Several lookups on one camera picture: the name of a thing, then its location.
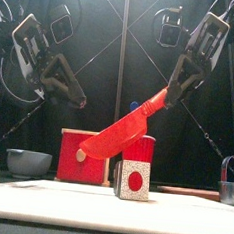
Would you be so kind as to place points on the red plastic toy knife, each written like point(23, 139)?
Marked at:
point(117, 135)

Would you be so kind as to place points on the dark toy sushi roll piece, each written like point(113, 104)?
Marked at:
point(135, 181)

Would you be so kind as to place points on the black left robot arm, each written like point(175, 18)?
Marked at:
point(2, 35)

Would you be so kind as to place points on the square brown plate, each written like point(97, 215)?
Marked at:
point(189, 193)

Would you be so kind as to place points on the white cutting board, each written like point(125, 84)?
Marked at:
point(107, 208)

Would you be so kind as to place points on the small blue toy piece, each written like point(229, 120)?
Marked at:
point(134, 105)

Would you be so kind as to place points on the red toy box wooden lid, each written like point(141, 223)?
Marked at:
point(71, 168)

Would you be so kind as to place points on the pale grey bowl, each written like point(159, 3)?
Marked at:
point(28, 163)

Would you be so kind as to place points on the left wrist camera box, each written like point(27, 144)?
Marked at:
point(61, 29)

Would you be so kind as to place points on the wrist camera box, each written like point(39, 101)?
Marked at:
point(169, 35)
point(61, 29)

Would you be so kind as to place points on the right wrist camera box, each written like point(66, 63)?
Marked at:
point(169, 35)

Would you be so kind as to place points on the grey vertical frame pole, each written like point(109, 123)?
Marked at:
point(122, 56)

